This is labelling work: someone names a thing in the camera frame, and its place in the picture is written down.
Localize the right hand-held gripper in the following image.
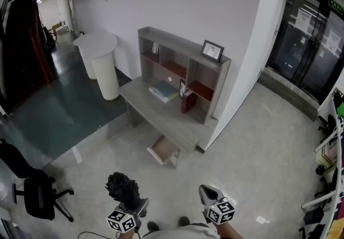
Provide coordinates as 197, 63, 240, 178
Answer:
198, 184, 236, 226

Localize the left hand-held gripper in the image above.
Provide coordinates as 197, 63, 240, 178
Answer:
106, 197, 149, 234

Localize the person's right forearm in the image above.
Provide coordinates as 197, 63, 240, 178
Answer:
214, 221, 245, 239

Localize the person's white shirt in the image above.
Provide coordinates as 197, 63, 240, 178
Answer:
142, 223, 221, 239

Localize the red bottle white cap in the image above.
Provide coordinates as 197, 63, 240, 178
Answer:
181, 90, 198, 114

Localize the black office chair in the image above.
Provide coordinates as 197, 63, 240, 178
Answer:
12, 170, 75, 223
314, 168, 339, 206
318, 114, 338, 142
299, 205, 326, 239

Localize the stack of books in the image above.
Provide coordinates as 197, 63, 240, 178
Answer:
149, 86, 180, 104

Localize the dark teal book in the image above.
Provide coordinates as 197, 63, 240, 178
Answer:
153, 80, 178, 98

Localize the pale yellow box stack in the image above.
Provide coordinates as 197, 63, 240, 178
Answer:
316, 143, 338, 174

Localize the black framed sketch picture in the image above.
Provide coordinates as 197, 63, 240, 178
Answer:
200, 39, 225, 63

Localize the grey wooden hutch shelf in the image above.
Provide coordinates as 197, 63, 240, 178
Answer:
138, 26, 232, 126

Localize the black glass double door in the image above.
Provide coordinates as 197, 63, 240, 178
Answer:
266, 0, 344, 104

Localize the white round-top table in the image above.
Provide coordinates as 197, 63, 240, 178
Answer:
73, 31, 118, 80

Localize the black wheeled chair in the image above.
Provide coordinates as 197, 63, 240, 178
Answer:
42, 26, 57, 50

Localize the cardboard box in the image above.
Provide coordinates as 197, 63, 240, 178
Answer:
52, 23, 69, 36

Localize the white paper notice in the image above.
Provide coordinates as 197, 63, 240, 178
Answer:
295, 8, 312, 31
325, 28, 342, 55

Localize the green exit sign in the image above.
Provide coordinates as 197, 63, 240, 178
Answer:
328, 0, 344, 16

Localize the black floor cable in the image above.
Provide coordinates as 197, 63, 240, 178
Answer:
79, 230, 119, 239

